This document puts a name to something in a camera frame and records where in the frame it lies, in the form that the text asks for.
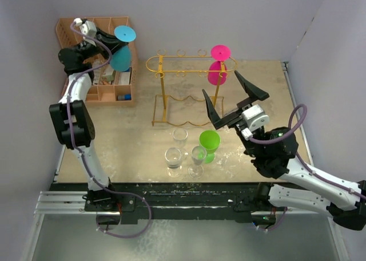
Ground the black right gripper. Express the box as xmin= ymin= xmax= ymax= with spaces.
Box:
xmin=202 ymin=70 xmax=269 ymax=157

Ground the clear wine glass front right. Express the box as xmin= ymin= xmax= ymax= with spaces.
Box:
xmin=188 ymin=146 xmax=206 ymax=178

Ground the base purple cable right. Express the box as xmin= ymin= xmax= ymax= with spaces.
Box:
xmin=256 ymin=206 xmax=288 ymax=234

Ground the green white small box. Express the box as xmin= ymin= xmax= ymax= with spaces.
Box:
xmin=101 ymin=66 xmax=115 ymax=82

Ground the blue plastic wine glass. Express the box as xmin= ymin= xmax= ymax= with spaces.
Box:
xmin=110 ymin=25 xmax=136 ymax=72

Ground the clear wine glass rear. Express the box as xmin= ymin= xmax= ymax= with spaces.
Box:
xmin=173 ymin=128 xmax=188 ymax=161

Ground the clear wine glass front left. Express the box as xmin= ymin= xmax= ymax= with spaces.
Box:
xmin=164 ymin=147 xmax=182 ymax=178

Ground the pink plastic wine glass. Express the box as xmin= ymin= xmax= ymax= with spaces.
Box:
xmin=208 ymin=45 xmax=231 ymax=85

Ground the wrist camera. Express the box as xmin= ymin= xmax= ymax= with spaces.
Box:
xmin=241 ymin=104 xmax=270 ymax=140
xmin=74 ymin=18 xmax=97 ymax=38

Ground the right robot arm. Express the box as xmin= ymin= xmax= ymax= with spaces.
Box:
xmin=203 ymin=72 xmax=365 ymax=231

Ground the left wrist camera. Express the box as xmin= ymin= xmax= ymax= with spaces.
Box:
xmin=74 ymin=18 xmax=97 ymax=38

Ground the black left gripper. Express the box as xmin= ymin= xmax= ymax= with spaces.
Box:
xmin=74 ymin=27 xmax=128 ymax=62

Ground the blue grey glue stick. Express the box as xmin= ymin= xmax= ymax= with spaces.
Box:
xmin=117 ymin=94 xmax=132 ymax=101

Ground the clear wine glass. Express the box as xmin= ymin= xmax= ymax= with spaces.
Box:
xmin=173 ymin=128 xmax=188 ymax=161
xmin=188 ymin=146 xmax=206 ymax=178
xmin=164 ymin=147 xmax=182 ymax=178

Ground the green plastic wine glass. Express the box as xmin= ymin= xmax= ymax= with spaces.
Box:
xmin=199 ymin=130 xmax=221 ymax=164

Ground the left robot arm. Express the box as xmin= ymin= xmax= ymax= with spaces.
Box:
xmin=49 ymin=25 xmax=124 ymax=211

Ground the white box blue cap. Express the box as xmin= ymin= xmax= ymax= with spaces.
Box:
xmin=118 ymin=67 xmax=132 ymax=85

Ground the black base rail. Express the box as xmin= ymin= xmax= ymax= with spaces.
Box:
xmin=82 ymin=180 xmax=289 ymax=226

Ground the peach plastic desk organizer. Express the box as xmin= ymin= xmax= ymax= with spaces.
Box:
xmin=55 ymin=17 xmax=138 ymax=106

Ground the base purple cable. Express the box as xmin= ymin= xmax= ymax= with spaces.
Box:
xmin=256 ymin=206 xmax=288 ymax=234
xmin=96 ymin=186 xmax=154 ymax=239

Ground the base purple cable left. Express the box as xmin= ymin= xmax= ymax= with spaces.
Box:
xmin=96 ymin=186 xmax=154 ymax=239

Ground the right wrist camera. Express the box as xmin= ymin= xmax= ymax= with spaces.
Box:
xmin=241 ymin=104 xmax=270 ymax=140

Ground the gold wire wine glass rack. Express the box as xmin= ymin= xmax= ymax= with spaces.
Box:
xmin=145 ymin=49 xmax=238 ymax=127

